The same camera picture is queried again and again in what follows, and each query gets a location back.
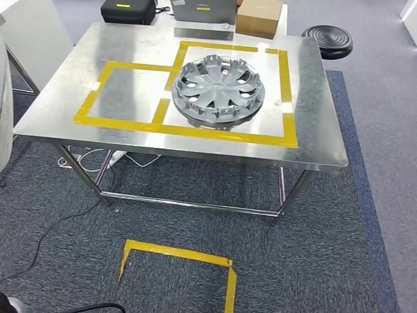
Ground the grey wheel hubcap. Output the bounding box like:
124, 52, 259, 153
171, 54, 266, 129

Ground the white power strip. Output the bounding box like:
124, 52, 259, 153
108, 149, 128, 168

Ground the black round stool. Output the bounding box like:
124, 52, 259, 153
301, 24, 354, 61

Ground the grey laptop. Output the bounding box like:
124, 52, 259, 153
170, 0, 239, 26

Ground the black zip case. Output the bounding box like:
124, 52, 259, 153
100, 0, 158, 26

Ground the white floor cable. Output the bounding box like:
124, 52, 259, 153
57, 147, 163, 173

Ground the yellow floor tape square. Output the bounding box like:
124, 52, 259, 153
118, 239, 238, 313

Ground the white desk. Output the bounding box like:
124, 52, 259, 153
155, 2, 289, 37

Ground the white block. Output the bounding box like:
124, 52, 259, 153
400, 0, 417, 47

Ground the thin black floor cable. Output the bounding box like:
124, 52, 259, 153
0, 164, 115, 285

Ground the brown cardboard box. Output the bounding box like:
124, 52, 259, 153
235, 0, 284, 40

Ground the steel workbench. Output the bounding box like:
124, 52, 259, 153
13, 22, 349, 228

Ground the white curved panel part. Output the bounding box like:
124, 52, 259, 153
0, 37, 15, 173

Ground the white panel cabinet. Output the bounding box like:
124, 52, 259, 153
0, 0, 75, 93

